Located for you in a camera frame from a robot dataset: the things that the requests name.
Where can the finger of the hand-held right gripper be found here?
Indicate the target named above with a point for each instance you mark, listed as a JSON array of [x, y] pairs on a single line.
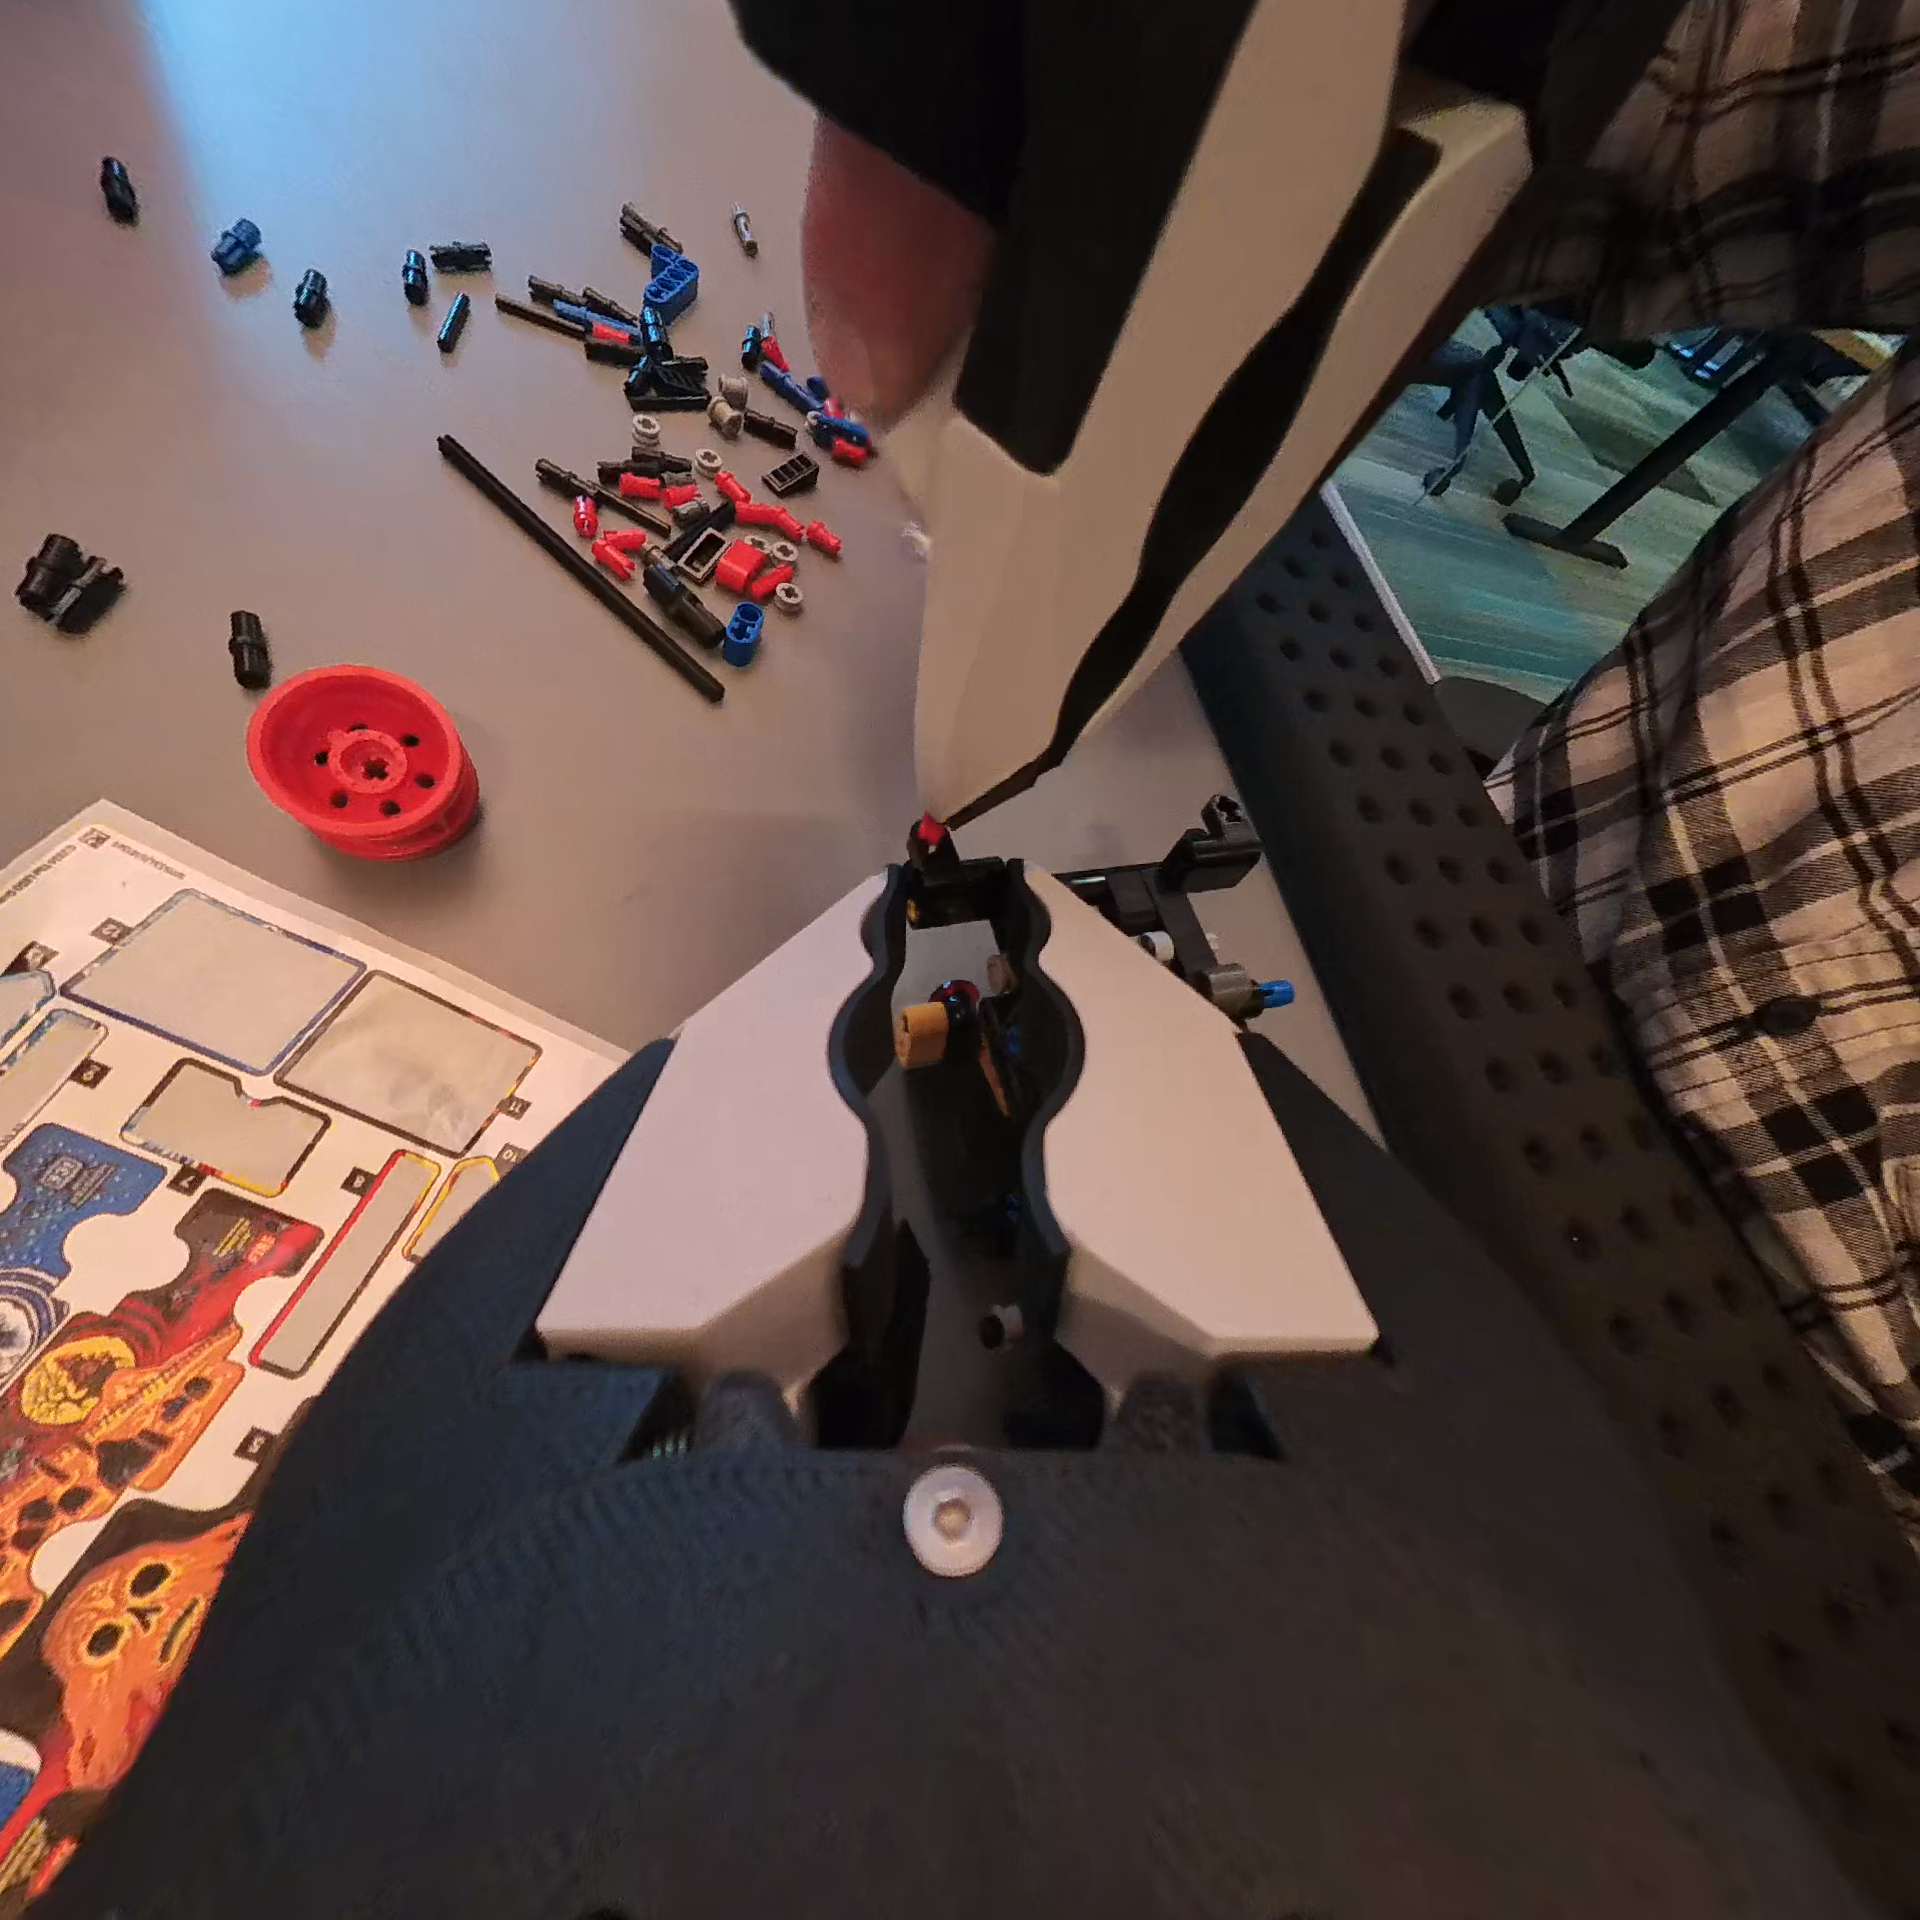
[[1050, 601], [1463, 194]]

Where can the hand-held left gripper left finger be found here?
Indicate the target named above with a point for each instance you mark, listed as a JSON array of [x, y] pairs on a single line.
[[705, 1200]]

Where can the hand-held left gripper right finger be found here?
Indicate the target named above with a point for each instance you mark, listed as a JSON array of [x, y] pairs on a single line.
[[1200, 1200]]

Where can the black toy vehicle chassis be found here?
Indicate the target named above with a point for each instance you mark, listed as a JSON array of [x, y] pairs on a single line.
[[1200, 863]]

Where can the person's right forearm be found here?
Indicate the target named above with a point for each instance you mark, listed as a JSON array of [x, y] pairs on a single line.
[[1724, 150]]

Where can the black desk leg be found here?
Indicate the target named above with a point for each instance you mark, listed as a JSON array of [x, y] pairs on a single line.
[[1651, 480]]

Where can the person's right hand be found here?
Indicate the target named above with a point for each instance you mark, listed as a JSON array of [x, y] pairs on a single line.
[[884, 270]]

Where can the black rolling chair base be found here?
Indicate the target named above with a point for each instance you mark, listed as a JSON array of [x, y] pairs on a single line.
[[1485, 404]]

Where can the black perforated board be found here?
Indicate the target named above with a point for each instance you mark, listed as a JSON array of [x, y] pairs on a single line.
[[1500, 1124]]

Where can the long black axle rod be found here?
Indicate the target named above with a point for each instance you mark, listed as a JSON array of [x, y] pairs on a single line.
[[578, 562]]

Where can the red toy wheel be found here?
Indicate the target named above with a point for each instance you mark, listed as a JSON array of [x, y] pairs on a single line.
[[361, 765]]

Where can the colourful sticker sheet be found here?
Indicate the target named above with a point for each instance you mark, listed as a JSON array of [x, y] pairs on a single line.
[[194, 975]]

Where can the person in plaid shirt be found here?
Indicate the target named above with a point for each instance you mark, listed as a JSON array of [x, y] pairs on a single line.
[[1724, 901]]

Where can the scattered black connector pins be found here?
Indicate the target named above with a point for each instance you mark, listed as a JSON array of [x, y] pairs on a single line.
[[248, 645]]

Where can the blue connector pin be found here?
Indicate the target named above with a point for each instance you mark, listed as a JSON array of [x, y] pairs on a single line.
[[236, 248]]

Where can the black toy hub piece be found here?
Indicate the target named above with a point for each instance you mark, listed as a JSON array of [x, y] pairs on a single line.
[[69, 578]]

